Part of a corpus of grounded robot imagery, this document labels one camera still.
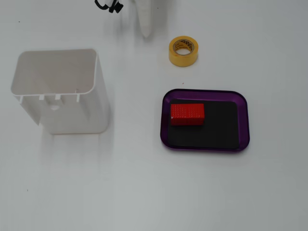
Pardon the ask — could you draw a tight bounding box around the yellow tape roll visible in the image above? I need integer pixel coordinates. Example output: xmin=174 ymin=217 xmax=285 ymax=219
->
xmin=168 ymin=36 xmax=199 ymax=68

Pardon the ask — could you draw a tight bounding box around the red perforated block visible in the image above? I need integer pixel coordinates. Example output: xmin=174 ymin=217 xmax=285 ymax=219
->
xmin=170 ymin=103 xmax=205 ymax=127

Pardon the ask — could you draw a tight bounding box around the purple metal tray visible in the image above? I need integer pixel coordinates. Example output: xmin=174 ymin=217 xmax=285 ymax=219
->
xmin=160 ymin=89 xmax=250 ymax=153

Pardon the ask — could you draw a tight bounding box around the white fixed gripper finger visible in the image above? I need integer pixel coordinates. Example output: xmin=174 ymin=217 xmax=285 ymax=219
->
xmin=135 ymin=0 xmax=155 ymax=39

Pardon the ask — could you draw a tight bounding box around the black tray mat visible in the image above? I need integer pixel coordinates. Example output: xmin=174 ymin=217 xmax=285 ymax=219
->
xmin=167 ymin=98 xmax=240 ymax=149

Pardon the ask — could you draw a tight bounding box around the white plastic open box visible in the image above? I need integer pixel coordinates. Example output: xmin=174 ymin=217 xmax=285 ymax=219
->
xmin=10 ymin=49 xmax=109 ymax=135

